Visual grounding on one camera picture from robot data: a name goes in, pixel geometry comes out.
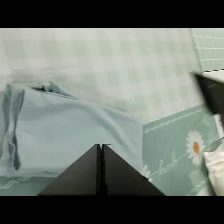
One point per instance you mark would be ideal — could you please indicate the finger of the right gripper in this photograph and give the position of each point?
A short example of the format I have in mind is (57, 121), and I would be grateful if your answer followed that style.
(213, 91)

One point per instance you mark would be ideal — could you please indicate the light blue T-shirt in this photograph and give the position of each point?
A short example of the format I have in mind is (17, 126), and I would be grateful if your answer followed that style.
(66, 133)

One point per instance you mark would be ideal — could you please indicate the white garment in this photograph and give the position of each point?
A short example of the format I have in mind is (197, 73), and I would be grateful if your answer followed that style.
(216, 170)

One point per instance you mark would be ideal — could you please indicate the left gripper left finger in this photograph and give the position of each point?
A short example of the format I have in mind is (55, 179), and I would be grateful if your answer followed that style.
(80, 176)

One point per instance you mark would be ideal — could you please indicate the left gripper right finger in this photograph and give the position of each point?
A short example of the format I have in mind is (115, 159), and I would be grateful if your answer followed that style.
(123, 176)

